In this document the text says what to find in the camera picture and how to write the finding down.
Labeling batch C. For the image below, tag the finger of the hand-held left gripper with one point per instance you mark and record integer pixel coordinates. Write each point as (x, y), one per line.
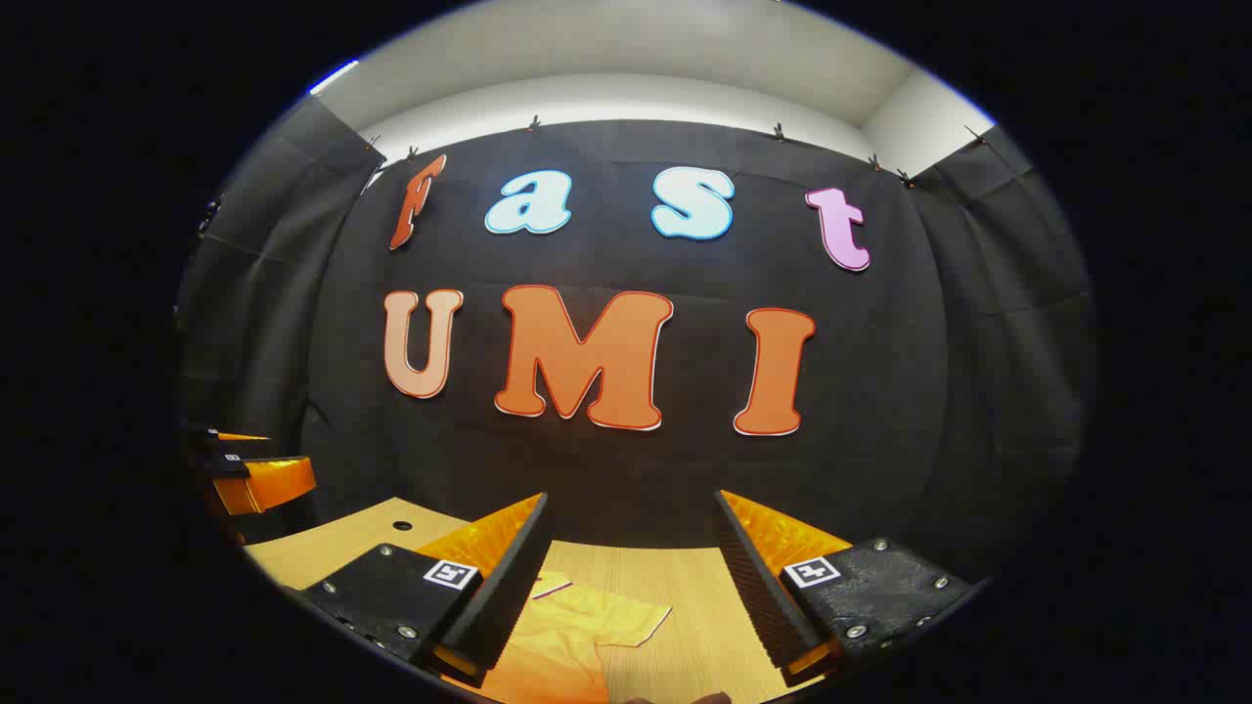
(210, 442)
(230, 466)

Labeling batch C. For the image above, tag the orange T-shirt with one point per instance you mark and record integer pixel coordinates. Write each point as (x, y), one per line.
(567, 636)

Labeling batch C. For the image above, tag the black backdrop cloth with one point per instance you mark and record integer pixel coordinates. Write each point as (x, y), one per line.
(636, 469)

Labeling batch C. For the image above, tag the ceiling light strip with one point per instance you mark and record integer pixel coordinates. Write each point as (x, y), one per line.
(333, 76)

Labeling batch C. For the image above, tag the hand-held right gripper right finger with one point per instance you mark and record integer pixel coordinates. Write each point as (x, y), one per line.
(758, 587)

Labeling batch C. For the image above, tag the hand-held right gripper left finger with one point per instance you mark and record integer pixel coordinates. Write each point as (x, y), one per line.
(499, 596)

